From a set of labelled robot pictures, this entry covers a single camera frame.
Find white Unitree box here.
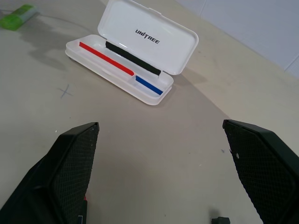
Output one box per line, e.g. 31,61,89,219
64,0,199,106

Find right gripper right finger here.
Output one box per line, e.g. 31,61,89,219
222,119,299,224

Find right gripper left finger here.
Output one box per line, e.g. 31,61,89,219
0,122,100,224

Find green and white eraser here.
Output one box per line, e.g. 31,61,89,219
0,4,38,31

